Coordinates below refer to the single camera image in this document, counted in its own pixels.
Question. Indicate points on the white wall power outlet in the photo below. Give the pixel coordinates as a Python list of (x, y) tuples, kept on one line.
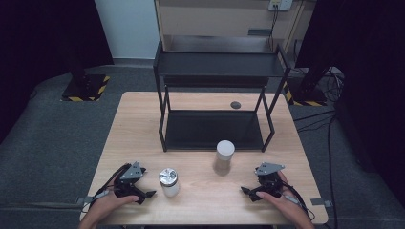
[(281, 4)]

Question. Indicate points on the black metal shelf rack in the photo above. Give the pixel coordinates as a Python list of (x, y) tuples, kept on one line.
[(219, 65)]

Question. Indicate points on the light wooden cabinet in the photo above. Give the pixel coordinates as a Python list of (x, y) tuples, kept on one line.
[(216, 20)]

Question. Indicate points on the glass jar with silver lid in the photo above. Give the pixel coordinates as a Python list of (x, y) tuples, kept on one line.
[(169, 183)]

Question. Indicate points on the grey cabinet label strip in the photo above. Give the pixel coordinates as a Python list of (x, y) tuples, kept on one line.
[(259, 32)]

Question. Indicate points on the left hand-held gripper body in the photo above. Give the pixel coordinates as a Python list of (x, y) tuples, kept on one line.
[(127, 187)]

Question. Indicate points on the black stand with striped base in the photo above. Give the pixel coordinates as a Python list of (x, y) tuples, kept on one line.
[(310, 92), (85, 87)]

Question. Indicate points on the black curtain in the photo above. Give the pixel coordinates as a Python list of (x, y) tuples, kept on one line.
[(38, 41), (369, 79)]

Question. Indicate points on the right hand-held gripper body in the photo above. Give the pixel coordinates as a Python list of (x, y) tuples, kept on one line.
[(270, 184)]

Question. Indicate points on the person's right hand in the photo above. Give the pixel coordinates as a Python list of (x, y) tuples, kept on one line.
[(283, 203)]

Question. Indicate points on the round dark table grommet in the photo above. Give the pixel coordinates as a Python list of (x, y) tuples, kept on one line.
[(235, 105)]

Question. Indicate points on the person's left hand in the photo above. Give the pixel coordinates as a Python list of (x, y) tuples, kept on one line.
[(110, 205)]

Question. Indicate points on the glass jar with white lid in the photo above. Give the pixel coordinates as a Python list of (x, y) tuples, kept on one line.
[(224, 154)]

